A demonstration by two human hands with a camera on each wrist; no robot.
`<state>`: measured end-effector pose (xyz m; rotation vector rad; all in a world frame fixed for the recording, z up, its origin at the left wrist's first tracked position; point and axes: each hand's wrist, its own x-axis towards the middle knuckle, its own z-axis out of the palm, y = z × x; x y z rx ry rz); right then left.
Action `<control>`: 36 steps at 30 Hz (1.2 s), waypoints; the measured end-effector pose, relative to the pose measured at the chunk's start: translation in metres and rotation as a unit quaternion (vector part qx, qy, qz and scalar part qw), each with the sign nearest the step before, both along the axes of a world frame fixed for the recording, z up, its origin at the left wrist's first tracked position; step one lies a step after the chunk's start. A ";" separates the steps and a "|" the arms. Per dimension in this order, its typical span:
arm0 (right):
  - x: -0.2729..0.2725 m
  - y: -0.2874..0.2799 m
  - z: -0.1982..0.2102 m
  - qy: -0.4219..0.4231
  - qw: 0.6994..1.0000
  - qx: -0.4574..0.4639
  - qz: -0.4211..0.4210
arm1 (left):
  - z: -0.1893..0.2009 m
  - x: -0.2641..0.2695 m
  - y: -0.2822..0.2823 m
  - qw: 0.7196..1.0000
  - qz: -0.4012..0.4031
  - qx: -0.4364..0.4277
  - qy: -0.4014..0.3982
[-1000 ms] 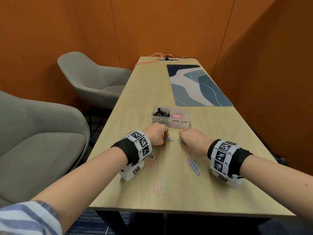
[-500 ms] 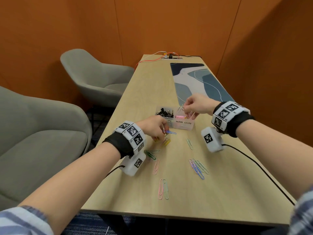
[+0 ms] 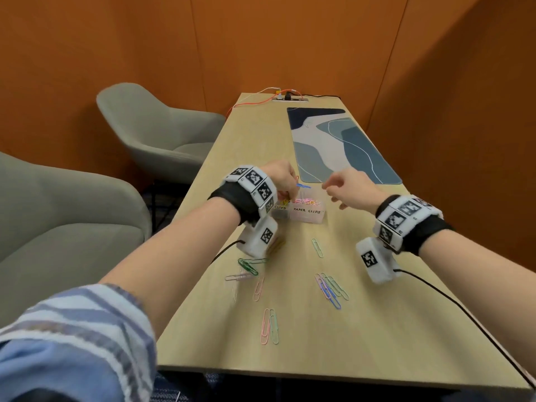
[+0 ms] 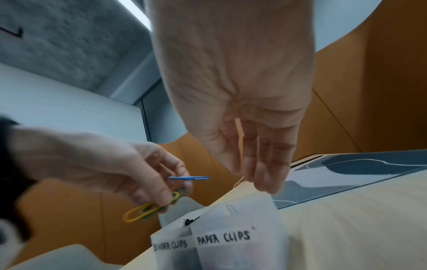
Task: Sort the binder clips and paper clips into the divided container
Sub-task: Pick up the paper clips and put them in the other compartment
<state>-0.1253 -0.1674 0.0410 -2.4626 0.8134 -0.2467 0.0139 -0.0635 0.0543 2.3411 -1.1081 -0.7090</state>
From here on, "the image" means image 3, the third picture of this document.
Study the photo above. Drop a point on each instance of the person's left forearm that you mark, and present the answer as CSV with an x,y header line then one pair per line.
x,y
167,267

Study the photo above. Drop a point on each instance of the black right wristband marker tiles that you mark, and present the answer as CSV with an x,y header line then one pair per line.
x,y
427,232

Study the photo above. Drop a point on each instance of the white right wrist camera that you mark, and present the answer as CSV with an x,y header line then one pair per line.
x,y
383,270

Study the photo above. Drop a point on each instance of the black left wristband marker tiles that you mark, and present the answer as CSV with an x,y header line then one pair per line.
x,y
228,196

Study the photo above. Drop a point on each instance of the striped shirt sleeve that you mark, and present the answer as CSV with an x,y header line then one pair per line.
x,y
75,351

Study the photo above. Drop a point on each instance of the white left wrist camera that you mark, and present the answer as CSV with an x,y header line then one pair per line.
x,y
255,242

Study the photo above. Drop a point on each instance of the clear two-compartment labelled box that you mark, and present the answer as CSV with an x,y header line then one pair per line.
x,y
281,213
307,217

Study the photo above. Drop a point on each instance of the person's right forearm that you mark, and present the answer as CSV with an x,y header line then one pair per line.
x,y
481,280

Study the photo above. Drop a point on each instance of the blue paper clip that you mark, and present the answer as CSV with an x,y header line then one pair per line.
x,y
303,186

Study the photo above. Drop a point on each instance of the large grey armchair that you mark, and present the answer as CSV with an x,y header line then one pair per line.
x,y
63,247

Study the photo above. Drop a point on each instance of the person's left hand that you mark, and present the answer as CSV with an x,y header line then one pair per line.
x,y
282,177

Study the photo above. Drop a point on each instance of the silver table power socket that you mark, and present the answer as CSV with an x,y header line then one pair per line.
x,y
291,98

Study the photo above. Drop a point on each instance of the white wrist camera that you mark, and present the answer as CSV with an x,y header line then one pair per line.
x,y
255,242
383,270

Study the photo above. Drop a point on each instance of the person's right hand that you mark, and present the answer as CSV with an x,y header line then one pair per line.
x,y
356,190

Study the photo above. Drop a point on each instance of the pile of colourful paper clips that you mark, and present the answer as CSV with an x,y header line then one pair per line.
x,y
247,267

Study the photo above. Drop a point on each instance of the small grey armchair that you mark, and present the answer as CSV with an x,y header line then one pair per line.
x,y
155,129

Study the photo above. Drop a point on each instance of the cluster of colourful paper clips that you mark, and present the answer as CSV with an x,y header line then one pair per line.
x,y
305,201

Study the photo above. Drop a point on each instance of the blue patterned desk mat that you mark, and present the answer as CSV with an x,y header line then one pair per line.
x,y
356,154

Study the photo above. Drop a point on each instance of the black wristband marker tiles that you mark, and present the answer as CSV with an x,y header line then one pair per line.
x,y
427,232
228,196

